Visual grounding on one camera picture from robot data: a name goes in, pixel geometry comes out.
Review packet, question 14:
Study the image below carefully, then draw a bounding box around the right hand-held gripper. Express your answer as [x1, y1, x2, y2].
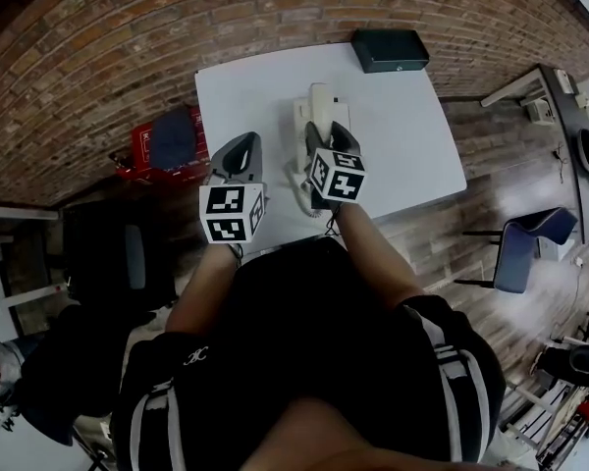
[304, 121, 368, 212]

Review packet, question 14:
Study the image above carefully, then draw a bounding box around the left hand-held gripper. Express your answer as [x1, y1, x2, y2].
[198, 131, 268, 245]

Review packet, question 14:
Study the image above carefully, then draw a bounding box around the person's left forearm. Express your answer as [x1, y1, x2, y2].
[165, 241, 245, 337]

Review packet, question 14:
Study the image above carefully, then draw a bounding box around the person's right forearm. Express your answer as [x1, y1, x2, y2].
[332, 202, 427, 312]

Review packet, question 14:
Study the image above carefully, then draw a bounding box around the white plastic box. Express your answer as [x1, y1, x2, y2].
[293, 95, 351, 176]

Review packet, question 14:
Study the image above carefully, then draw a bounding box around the blue cloth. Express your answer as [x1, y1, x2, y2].
[151, 110, 198, 172]

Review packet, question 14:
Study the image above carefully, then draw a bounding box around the red box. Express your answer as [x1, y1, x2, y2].
[110, 106, 211, 184]

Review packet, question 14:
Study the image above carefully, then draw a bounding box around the black rectangular box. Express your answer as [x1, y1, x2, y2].
[349, 27, 431, 75]

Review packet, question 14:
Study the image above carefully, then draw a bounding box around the black office chair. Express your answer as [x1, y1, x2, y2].
[60, 197, 179, 314]

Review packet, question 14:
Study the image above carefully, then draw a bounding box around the person's torso in black shirt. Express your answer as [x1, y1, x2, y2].
[110, 235, 508, 471]

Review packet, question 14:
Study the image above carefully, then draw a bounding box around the white power adapter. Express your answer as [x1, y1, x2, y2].
[526, 97, 557, 125]

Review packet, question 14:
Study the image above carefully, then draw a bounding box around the blue chair with black legs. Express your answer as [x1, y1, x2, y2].
[454, 206, 579, 294]

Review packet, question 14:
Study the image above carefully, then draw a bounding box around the white shelf frame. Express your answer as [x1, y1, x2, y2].
[0, 197, 61, 340]

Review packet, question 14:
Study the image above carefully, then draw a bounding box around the metal equipment frame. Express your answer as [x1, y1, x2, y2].
[499, 311, 589, 471]

